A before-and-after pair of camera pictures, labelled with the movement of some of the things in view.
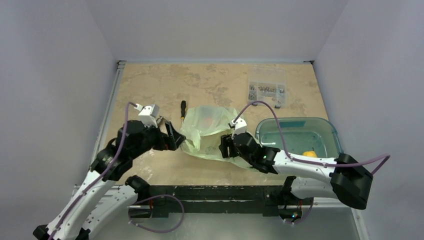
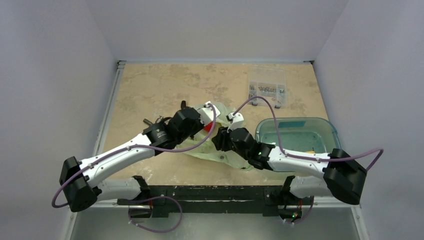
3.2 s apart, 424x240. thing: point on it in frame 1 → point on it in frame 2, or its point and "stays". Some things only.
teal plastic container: x=300 y=134 stays
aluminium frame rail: x=106 y=117 stays
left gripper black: x=174 y=138 → x=200 y=125
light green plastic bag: x=203 y=127 stays
